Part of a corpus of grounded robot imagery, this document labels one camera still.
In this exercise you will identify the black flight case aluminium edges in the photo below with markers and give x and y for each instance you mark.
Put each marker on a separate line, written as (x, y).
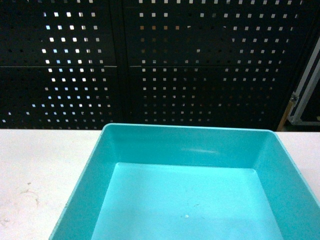
(306, 97)

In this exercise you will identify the teal plastic tray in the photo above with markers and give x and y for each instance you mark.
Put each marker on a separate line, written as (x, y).
(162, 182)

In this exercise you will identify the black perforated metal panel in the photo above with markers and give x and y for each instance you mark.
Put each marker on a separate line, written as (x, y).
(82, 64)

